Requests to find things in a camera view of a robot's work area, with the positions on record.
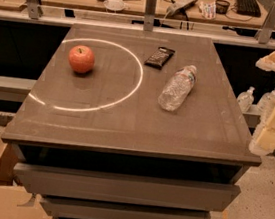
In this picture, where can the red apple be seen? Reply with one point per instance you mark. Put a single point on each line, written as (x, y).
(81, 59)

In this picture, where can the small sanitizer bottle right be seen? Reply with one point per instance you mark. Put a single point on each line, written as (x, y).
(264, 100)

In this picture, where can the clear plastic water bottle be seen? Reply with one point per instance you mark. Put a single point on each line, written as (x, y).
(177, 88)

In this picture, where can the white power strip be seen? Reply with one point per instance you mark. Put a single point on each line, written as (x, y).
(176, 7)

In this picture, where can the black snack bar packet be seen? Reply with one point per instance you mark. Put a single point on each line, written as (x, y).
(159, 58)

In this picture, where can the small sanitizer bottle left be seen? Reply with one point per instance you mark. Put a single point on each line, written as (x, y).
(245, 99)

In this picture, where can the cardboard box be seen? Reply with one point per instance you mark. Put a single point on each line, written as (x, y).
(15, 201)

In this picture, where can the patterned white cup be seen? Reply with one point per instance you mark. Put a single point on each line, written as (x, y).
(208, 10)

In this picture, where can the metal bracket right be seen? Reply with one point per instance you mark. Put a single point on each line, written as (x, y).
(264, 34)

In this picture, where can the white bowl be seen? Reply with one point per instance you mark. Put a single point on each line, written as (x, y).
(114, 5)

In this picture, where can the grey drawer cabinet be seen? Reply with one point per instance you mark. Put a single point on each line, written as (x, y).
(98, 145)

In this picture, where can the small sanitizer bottle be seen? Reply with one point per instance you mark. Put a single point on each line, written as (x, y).
(245, 99)
(264, 100)

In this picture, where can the metal bracket middle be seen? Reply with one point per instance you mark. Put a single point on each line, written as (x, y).
(150, 8)

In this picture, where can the black keyboard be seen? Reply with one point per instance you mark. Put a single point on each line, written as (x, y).
(248, 8)

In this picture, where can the black cup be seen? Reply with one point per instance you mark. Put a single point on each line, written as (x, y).
(222, 6)

